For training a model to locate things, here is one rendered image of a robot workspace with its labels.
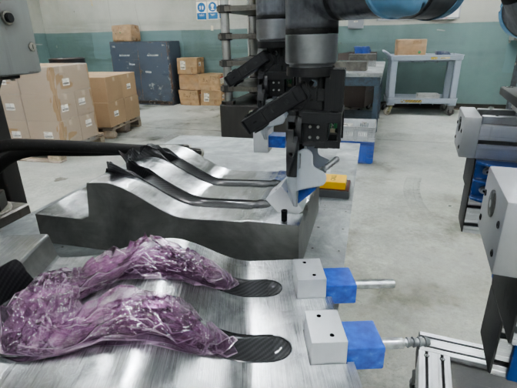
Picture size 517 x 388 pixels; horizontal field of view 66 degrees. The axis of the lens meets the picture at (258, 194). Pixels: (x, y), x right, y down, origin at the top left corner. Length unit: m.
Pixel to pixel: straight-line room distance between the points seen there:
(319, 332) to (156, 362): 0.16
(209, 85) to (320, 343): 7.12
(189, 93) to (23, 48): 6.35
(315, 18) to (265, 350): 0.42
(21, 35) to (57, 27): 8.30
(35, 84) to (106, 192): 3.88
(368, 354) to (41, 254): 0.43
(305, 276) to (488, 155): 0.60
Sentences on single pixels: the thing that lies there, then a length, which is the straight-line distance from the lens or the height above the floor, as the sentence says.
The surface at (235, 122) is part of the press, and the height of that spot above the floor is 0.19.
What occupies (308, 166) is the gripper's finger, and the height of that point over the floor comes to 0.98.
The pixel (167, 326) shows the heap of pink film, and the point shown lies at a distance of 0.41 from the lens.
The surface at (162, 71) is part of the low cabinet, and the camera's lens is 7.70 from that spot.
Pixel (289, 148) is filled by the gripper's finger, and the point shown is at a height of 1.01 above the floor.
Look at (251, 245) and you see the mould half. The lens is 0.65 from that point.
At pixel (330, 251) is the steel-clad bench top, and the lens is 0.73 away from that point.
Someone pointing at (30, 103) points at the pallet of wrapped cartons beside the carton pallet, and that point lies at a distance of 4.66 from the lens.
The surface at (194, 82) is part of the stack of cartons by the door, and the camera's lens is 7.57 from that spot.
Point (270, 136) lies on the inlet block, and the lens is 0.93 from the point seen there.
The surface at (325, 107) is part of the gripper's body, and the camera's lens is 0.61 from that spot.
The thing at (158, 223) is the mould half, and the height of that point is 0.87.
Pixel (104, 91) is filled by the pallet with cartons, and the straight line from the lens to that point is 5.27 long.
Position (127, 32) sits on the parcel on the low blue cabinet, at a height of 1.27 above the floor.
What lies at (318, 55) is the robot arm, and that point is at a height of 1.13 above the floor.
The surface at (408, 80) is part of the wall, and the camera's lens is 7.17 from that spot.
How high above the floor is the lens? 1.16
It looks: 22 degrees down
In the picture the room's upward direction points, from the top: 1 degrees counter-clockwise
